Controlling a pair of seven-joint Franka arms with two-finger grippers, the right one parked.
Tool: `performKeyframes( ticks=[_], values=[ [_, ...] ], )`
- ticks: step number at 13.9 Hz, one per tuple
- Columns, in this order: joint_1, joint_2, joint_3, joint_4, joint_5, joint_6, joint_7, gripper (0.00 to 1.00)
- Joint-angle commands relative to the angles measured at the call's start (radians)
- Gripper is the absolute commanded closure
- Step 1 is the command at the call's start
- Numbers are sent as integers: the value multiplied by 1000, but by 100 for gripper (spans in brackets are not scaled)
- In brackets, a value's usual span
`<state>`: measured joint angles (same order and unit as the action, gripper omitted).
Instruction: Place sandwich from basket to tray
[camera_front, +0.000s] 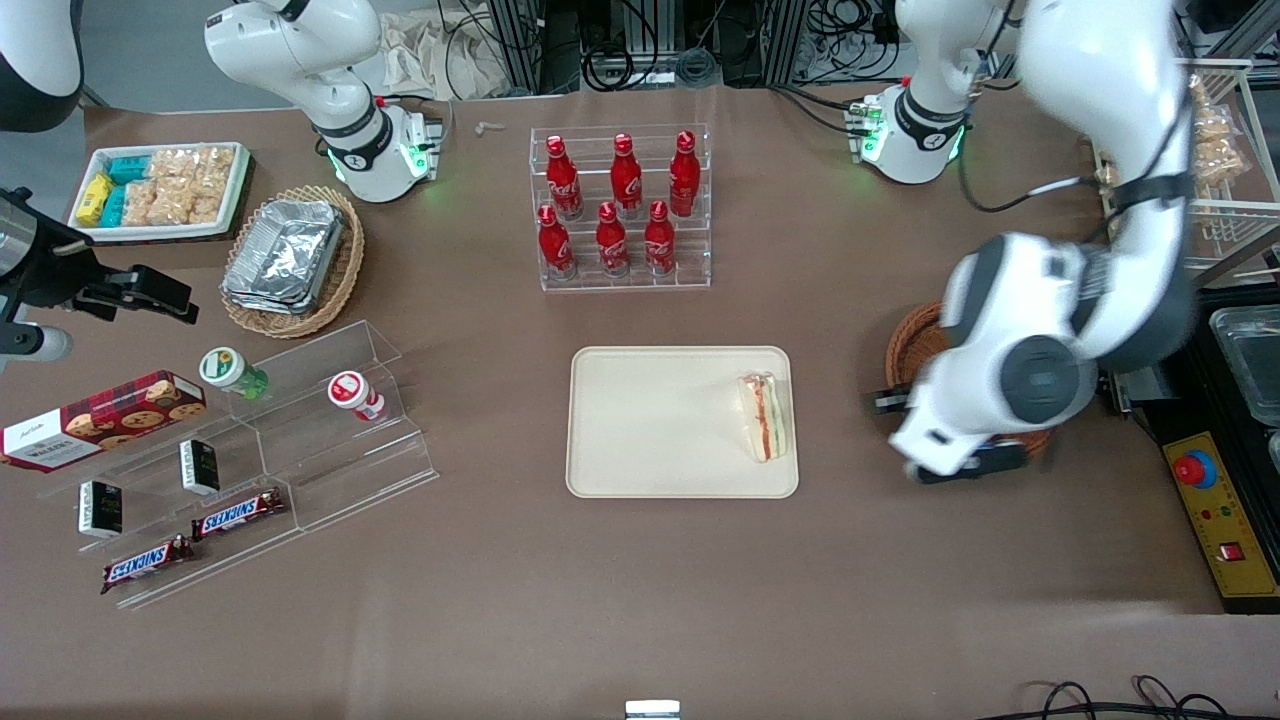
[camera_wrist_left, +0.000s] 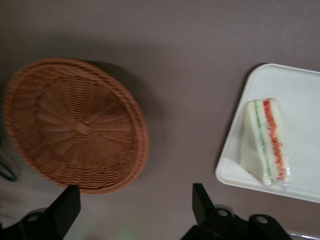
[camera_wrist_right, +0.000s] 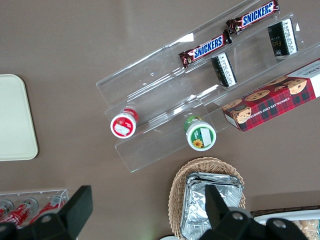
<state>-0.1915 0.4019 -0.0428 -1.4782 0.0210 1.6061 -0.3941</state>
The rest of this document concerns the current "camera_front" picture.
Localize oval light wicker basket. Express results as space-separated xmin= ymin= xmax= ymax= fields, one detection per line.
xmin=219 ymin=184 xmax=367 ymax=341

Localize round brown wicker basket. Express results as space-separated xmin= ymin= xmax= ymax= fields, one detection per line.
xmin=885 ymin=299 xmax=1053 ymax=463

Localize white wire rack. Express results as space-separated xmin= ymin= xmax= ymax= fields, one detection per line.
xmin=1088 ymin=57 xmax=1280 ymax=276

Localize clear plastic container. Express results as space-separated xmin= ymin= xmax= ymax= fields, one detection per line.
xmin=1208 ymin=304 xmax=1280 ymax=428

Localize black floor cables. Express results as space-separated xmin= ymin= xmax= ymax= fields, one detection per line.
xmin=1000 ymin=674 xmax=1280 ymax=720

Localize stacked aluminium foil trays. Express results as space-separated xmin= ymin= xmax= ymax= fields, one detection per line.
xmin=221 ymin=198 xmax=347 ymax=318

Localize black coiled background cable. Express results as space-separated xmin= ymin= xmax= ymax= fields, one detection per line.
xmin=584 ymin=44 xmax=638 ymax=91
xmin=674 ymin=46 xmax=720 ymax=88

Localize beige plastic tray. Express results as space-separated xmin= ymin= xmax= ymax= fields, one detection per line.
xmin=566 ymin=346 xmax=801 ymax=500

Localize clear stepped acrylic shelf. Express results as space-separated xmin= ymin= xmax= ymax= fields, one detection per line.
xmin=38 ymin=319 xmax=442 ymax=612

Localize red tartan cookie box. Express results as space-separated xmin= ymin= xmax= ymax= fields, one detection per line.
xmin=0 ymin=369 xmax=209 ymax=474

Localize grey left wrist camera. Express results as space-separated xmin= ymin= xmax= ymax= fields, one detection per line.
xmin=950 ymin=442 xmax=1029 ymax=480

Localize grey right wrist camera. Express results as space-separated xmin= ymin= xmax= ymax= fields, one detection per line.
xmin=0 ymin=324 xmax=75 ymax=374

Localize small black white box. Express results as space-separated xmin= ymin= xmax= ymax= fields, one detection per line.
xmin=77 ymin=479 xmax=125 ymax=540
xmin=178 ymin=437 xmax=222 ymax=497

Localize clear acrylic bottle rack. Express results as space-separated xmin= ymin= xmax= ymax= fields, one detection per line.
xmin=529 ymin=123 xmax=714 ymax=294

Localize white rectangular snack tray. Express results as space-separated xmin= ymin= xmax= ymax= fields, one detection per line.
xmin=66 ymin=141 xmax=252 ymax=245

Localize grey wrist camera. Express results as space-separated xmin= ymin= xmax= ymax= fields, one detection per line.
xmin=0 ymin=324 xmax=75 ymax=374
xmin=950 ymin=442 xmax=1029 ymax=480

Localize red lidded drink bottle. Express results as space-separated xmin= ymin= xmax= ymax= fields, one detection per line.
xmin=326 ymin=369 xmax=389 ymax=425

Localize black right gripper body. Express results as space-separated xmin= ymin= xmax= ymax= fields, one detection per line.
xmin=0 ymin=190 xmax=113 ymax=323

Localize green lidded drink bottle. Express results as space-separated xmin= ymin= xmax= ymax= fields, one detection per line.
xmin=197 ymin=345 xmax=272 ymax=402

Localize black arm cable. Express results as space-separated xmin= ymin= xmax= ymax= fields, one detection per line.
xmin=955 ymin=55 xmax=1201 ymax=246

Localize beige crumpled cloth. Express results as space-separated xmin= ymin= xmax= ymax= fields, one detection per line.
xmin=355 ymin=8 xmax=514 ymax=102

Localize yellow snack packet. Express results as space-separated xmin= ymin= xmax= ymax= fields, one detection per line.
xmin=75 ymin=173 xmax=117 ymax=228

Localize snickers chocolate bar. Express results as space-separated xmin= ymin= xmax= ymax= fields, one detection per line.
xmin=99 ymin=534 xmax=197 ymax=597
xmin=189 ymin=486 xmax=288 ymax=542

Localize triangle sandwich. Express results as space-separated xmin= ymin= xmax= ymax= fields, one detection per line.
xmin=737 ymin=371 xmax=792 ymax=465

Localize red cola bottle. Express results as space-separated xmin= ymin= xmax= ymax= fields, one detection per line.
xmin=667 ymin=130 xmax=702 ymax=219
xmin=595 ymin=201 xmax=632 ymax=278
xmin=609 ymin=132 xmax=645 ymax=220
xmin=545 ymin=135 xmax=585 ymax=222
xmin=536 ymin=203 xmax=577 ymax=280
xmin=643 ymin=199 xmax=678 ymax=276

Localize black yellow control box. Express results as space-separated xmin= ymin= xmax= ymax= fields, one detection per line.
xmin=1100 ymin=288 xmax=1280 ymax=614

